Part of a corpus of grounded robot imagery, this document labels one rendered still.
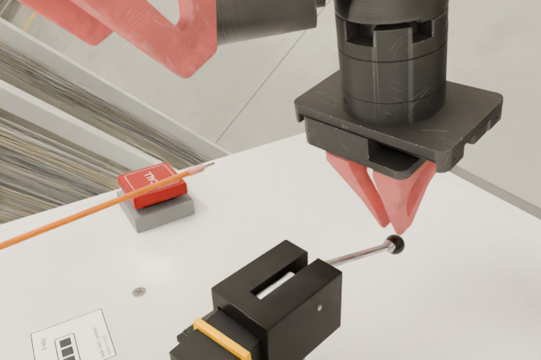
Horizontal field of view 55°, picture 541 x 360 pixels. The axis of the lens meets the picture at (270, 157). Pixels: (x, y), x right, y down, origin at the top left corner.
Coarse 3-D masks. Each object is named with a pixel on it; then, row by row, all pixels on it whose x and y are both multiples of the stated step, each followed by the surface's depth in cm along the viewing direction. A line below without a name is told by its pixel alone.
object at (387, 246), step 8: (368, 248) 33; (376, 248) 34; (384, 248) 34; (392, 248) 35; (344, 256) 31; (352, 256) 31; (360, 256) 32; (368, 256) 33; (336, 264) 30; (288, 272) 28; (280, 280) 27; (272, 288) 27
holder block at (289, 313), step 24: (264, 264) 28; (288, 264) 28; (312, 264) 28; (216, 288) 26; (240, 288) 26; (264, 288) 27; (288, 288) 26; (312, 288) 26; (336, 288) 27; (240, 312) 25; (264, 312) 25; (288, 312) 25; (312, 312) 26; (336, 312) 28; (264, 336) 24; (288, 336) 25; (312, 336) 27
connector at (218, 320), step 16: (208, 320) 26; (224, 320) 26; (192, 336) 25; (208, 336) 25; (240, 336) 25; (256, 336) 25; (176, 352) 24; (192, 352) 24; (208, 352) 24; (224, 352) 24; (256, 352) 25
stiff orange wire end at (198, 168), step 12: (192, 168) 35; (168, 180) 34; (132, 192) 32; (144, 192) 33; (108, 204) 31; (72, 216) 30; (84, 216) 31; (48, 228) 29; (12, 240) 28; (24, 240) 29
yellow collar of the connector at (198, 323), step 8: (200, 320) 26; (200, 328) 25; (208, 328) 25; (216, 336) 25; (224, 336) 25; (224, 344) 24; (232, 344) 24; (232, 352) 24; (240, 352) 24; (248, 352) 24
